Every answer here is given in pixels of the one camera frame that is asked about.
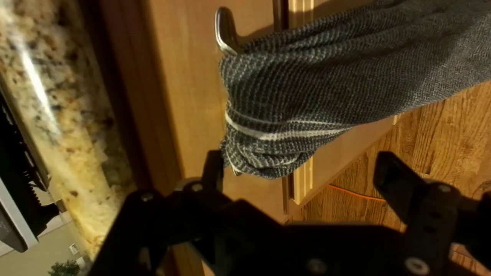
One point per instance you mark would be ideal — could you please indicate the grey striped towel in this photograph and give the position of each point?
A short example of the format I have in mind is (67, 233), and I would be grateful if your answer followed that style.
(291, 92)

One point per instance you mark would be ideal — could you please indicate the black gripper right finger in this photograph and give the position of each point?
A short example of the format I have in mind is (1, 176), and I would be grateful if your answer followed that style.
(399, 185)

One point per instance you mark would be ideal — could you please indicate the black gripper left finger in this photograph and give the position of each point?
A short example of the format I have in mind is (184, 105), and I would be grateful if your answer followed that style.
(213, 170)

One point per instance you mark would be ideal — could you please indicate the granite countertop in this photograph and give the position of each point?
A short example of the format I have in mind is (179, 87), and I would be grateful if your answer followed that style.
(53, 85)

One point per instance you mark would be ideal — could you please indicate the black induction cooktop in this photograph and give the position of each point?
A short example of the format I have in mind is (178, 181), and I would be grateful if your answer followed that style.
(21, 214)

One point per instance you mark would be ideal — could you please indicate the metal drawer handle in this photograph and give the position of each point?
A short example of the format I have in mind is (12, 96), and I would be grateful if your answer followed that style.
(224, 30)

